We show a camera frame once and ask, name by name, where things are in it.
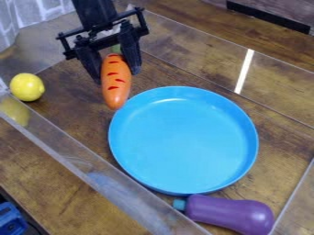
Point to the blue device corner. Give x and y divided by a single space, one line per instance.
13 223

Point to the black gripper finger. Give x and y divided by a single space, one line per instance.
91 61
130 47

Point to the purple toy eggplant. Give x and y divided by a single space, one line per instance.
246 216

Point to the orange toy carrot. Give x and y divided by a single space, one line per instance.
115 79

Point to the clear acrylic barrier wall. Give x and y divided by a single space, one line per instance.
57 167

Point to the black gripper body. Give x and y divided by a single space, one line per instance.
102 22

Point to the yellow toy lemon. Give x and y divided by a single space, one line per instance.
27 87

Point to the round blue tray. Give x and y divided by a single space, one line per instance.
184 140

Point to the white mesh curtain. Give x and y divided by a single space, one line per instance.
23 13

